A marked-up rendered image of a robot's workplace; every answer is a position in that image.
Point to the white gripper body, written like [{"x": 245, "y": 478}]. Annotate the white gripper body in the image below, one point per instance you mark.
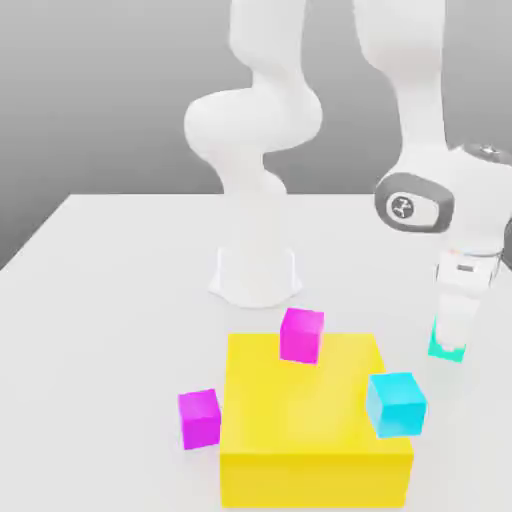
[{"x": 456, "y": 316}]

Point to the small turquoise cube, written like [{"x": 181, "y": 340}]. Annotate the small turquoise cube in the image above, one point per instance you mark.
[{"x": 434, "y": 348}]

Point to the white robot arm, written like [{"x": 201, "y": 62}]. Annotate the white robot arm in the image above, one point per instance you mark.
[{"x": 256, "y": 120}]

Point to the small cyan cube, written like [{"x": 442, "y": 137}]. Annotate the small cyan cube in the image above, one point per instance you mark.
[{"x": 396, "y": 406}]

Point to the small magenta cube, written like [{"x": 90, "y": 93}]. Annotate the small magenta cube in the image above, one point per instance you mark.
[{"x": 300, "y": 338}]

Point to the small purple cube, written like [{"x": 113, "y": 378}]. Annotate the small purple cube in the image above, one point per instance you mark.
[{"x": 199, "y": 420}]

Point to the large yellow box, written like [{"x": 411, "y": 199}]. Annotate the large yellow box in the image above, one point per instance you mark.
[{"x": 304, "y": 440}]

